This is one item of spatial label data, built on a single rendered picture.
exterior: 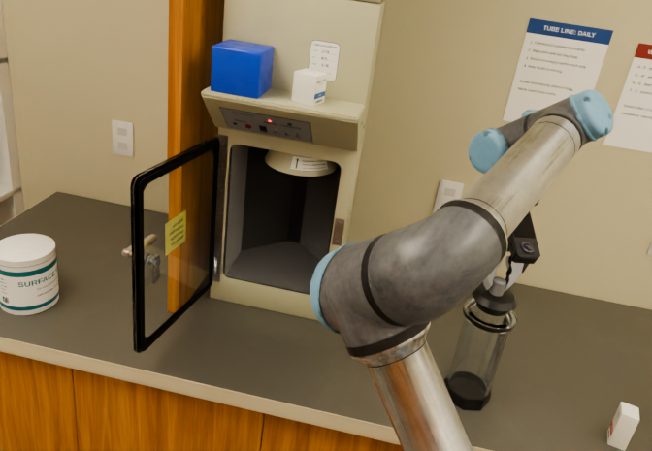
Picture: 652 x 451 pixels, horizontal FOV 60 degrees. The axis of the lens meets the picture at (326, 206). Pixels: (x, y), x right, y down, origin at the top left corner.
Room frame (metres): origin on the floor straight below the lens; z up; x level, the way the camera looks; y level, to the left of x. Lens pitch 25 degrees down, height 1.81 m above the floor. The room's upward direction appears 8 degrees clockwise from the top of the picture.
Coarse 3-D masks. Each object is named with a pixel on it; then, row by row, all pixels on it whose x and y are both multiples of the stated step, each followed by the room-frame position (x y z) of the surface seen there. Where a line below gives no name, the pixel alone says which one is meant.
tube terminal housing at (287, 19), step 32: (224, 0) 1.22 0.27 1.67; (256, 0) 1.21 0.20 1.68; (288, 0) 1.20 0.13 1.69; (320, 0) 1.19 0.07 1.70; (352, 0) 1.19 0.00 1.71; (224, 32) 1.21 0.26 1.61; (256, 32) 1.21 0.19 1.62; (288, 32) 1.20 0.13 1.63; (320, 32) 1.19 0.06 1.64; (352, 32) 1.18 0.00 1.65; (288, 64) 1.20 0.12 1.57; (352, 64) 1.18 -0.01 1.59; (352, 96) 1.18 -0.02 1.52; (224, 128) 1.21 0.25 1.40; (352, 160) 1.18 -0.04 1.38; (352, 192) 1.22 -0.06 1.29; (224, 224) 1.21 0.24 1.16; (224, 288) 1.21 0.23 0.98; (256, 288) 1.20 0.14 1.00
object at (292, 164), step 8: (272, 152) 1.26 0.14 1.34; (280, 152) 1.24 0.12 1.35; (272, 160) 1.24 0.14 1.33; (280, 160) 1.23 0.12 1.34; (288, 160) 1.22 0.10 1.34; (296, 160) 1.22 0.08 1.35; (304, 160) 1.22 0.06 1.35; (312, 160) 1.23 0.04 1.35; (320, 160) 1.24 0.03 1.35; (280, 168) 1.22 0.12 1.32; (288, 168) 1.21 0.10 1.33; (296, 168) 1.21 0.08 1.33; (304, 168) 1.21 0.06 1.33; (312, 168) 1.22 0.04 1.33; (320, 168) 1.23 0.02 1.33; (328, 168) 1.24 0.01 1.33; (336, 168) 1.28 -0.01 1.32; (304, 176) 1.21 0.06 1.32; (312, 176) 1.21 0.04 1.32
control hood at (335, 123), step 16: (208, 96) 1.10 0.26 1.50; (224, 96) 1.09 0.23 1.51; (240, 96) 1.10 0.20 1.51; (272, 96) 1.13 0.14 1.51; (288, 96) 1.15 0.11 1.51; (256, 112) 1.11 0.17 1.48; (272, 112) 1.09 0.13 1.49; (288, 112) 1.08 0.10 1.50; (304, 112) 1.08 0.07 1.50; (320, 112) 1.08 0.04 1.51; (336, 112) 1.08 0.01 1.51; (352, 112) 1.10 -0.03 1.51; (320, 128) 1.11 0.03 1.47; (336, 128) 1.09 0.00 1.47; (352, 128) 1.08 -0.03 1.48; (320, 144) 1.16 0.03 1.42; (336, 144) 1.14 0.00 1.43; (352, 144) 1.13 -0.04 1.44
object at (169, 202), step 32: (192, 160) 1.09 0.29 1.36; (160, 192) 0.98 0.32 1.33; (192, 192) 1.09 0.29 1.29; (160, 224) 0.98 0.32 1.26; (192, 224) 1.10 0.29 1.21; (160, 256) 0.98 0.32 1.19; (192, 256) 1.10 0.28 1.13; (160, 288) 0.98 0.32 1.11; (192, 288) 1.11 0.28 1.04; (160, 320) 0.98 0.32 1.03
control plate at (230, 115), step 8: (224, 112) 1.13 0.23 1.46; (232, 112) 1.12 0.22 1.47; (240, 112) 1.12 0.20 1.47; (248, 112) 1.11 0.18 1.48; (232, 120) 1.15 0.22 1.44; (240, 120) 1.14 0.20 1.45; (248, 120) 1.14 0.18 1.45; (256, 120) 1.13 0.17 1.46; (264, 120) 1.12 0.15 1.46; (272, 120) 1.12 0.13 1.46; (280, 120) 1.11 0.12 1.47; (288, 120) 1.11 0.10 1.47; (296, 120) 1.10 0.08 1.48; (240, 128) 1.17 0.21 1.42; (256, 128) 1.16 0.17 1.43; (272, 128) 1.14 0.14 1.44; (280, 128) 1.14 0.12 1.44; (288, 128) 1.13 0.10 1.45; (296, 128) 1.12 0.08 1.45; (304, 128) 1.12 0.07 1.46; (280, 136) 1.16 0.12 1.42; (288, 136) 1.15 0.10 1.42; (296, 136) 1.15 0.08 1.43; (304, 136) 1.14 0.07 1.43
